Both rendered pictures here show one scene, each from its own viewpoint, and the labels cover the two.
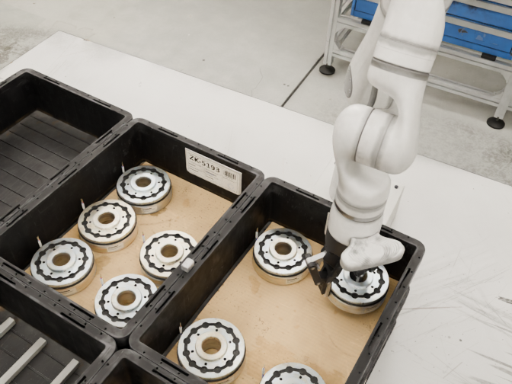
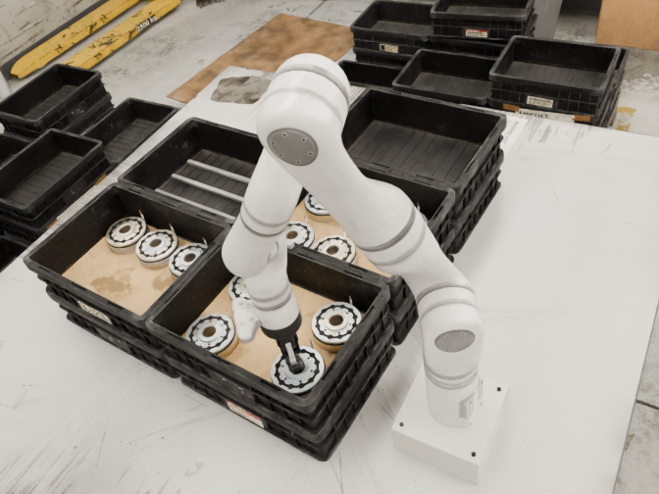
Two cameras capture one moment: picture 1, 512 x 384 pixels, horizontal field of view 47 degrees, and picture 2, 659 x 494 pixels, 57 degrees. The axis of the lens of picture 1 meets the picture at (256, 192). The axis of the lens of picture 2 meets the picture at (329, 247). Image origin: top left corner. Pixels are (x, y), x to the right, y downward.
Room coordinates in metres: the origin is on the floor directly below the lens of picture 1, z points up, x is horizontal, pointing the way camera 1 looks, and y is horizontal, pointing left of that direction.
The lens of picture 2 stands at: (0.81, -0.78, 1.83)
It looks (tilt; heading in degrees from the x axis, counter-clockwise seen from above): 46 degrees down; 102
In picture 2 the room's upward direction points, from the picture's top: 12 degrees counter-clockwise
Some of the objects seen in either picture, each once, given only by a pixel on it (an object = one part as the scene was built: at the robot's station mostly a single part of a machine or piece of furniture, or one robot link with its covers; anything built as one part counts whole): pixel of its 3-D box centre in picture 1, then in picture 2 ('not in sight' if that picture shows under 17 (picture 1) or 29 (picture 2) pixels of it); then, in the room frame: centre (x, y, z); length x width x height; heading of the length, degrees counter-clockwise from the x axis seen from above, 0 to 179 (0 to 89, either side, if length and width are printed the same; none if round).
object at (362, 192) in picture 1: (363, 160); (263, 259); (0.56, -0.14, 1.15); 0.09 x 0.07 x 0.15; 65
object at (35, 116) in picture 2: not in sight; (69, 132); (-0.75, 1.44, 0.37); 0.40 x 0.30 x 0.45; 65
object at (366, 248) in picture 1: (362, 222); (263, 304); (0.54, -0.15, 1.05); 0.11 x 0.09 x 0.06; 19
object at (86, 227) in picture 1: (107, 220); not in sight; (0.69, 0.26, 0.86); 0.10 x 0.10 x 0.01
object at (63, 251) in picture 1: (61, 260); not in sight; (0.59, 0.32, 0.86); 0.05 x 0.05 x 0.01
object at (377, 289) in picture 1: (357, 276); (297, 369); (0.57, -0.17, 0.88); 0.10 x 0.10 x 0.01
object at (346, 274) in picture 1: (358, 275); (296, 368); (0.57, -0.17, 0.89); 0.05 x 0.05 x 0.01
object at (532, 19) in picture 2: not in sight; (481, 47); (1.14, 1.83, 0.37); 0.42 x 0.34 x 0.46; 155
